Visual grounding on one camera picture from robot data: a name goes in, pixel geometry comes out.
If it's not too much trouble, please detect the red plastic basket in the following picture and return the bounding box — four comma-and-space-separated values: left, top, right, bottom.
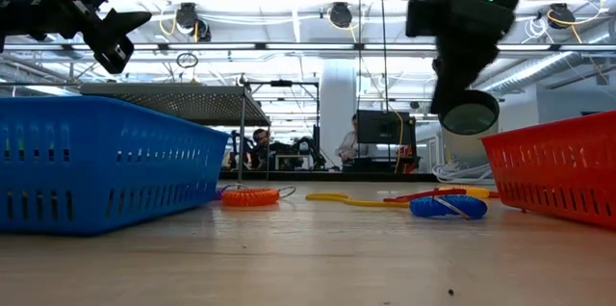
480, 110, 616, 230

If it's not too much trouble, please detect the white square column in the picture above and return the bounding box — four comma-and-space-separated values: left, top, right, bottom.
319, 58, 360, 168

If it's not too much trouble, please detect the black hanging cable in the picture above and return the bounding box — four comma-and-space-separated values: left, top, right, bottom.
376, 0, 392, 113
356, 0, 363, 111

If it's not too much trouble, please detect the person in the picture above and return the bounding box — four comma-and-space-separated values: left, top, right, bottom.
335, 113, 361, 166
247, 127, 290, 171

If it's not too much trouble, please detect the white coiled cable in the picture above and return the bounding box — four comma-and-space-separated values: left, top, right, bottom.
430, 160, 493, 183

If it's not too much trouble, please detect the black computer monitor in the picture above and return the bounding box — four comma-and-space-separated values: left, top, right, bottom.
355, 109, 418, 146

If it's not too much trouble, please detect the black background station frame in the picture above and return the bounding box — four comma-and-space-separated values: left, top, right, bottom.
245, 78, 322, 172

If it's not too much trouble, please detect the orange coil wristband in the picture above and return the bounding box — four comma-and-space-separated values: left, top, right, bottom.
219, 183, 297, 209

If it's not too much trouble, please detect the white dome camera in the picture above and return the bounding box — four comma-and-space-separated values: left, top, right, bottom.
437, 89, 501, 168

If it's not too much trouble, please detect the blue plastic basket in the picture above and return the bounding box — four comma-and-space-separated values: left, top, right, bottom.
0, 95, 231, 237

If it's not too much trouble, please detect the blue coil wristband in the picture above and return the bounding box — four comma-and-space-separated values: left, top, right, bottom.
409, 193, 489, 221

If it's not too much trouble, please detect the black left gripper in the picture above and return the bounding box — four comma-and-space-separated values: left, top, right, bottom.
13, 0, 152, 75

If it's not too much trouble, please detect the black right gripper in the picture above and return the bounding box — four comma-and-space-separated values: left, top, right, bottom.
406, 0, 514, 115

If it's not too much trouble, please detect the black ceiling cable reel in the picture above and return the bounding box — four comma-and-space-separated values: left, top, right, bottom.
327, 1, 354, 30
173, 1, 213, 43
547, 2, 578, 31

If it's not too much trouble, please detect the yellow rubber band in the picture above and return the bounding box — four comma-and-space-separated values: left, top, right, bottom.
304, 192, 411, 209

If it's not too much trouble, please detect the grey perforated metal shelf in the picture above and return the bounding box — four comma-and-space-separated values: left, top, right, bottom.
79, 82, 272, 183

